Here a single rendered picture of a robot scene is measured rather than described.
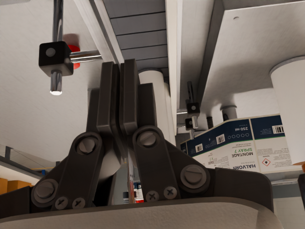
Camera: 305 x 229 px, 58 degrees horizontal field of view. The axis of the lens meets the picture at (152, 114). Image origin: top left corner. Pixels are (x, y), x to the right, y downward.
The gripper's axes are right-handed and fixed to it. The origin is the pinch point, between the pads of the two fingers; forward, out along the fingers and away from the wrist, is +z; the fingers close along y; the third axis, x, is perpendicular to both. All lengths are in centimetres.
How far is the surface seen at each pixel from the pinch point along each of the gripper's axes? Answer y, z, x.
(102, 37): -3.3, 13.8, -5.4
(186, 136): 8, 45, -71
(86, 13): -3.7, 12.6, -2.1
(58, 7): -9.2, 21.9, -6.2
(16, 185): -142, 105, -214
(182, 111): 6, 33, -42
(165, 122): 1.7, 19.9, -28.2
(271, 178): 90, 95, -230
